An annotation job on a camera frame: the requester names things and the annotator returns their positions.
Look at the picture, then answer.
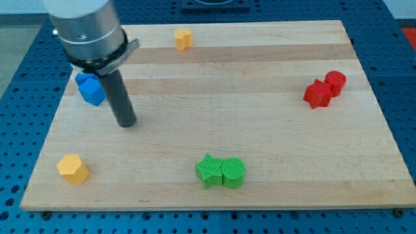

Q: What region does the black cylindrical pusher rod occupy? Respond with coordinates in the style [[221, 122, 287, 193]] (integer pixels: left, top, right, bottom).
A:
[[98, 70, 137, 127]]

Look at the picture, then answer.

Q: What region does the yellow hexagon block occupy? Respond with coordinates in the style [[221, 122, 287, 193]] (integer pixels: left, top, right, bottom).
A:
[[57, 154, 90, 185]]

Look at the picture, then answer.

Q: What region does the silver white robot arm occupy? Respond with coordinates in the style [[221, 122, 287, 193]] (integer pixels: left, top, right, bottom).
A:
[[42, 0, 140, 127]]

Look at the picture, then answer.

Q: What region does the blue block behind cube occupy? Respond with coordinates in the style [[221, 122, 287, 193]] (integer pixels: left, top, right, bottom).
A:
[[75, 73, 98, 86]]

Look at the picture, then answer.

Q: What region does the yellow heart block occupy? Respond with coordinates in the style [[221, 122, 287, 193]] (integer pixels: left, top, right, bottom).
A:
[[174, 28, 193, 51]]

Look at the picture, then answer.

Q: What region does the green star block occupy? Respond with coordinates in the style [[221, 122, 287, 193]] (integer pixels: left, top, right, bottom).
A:
[[195, 153, 224, 189]]

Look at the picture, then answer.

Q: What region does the wooden board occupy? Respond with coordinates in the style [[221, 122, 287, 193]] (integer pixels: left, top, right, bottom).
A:
[[21, 20, 415, 211]]

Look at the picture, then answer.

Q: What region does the green cylinder block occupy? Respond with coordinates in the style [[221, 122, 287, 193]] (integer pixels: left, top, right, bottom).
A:
[[221, 157, 246, 189]]

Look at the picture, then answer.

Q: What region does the red star block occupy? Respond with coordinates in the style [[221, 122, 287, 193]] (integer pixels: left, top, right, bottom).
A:
[[303, 79, 333, 109]]

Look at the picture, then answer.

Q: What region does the red cylinder block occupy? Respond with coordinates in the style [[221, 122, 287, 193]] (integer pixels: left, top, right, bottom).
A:
[[324, 71, 346, 98]]

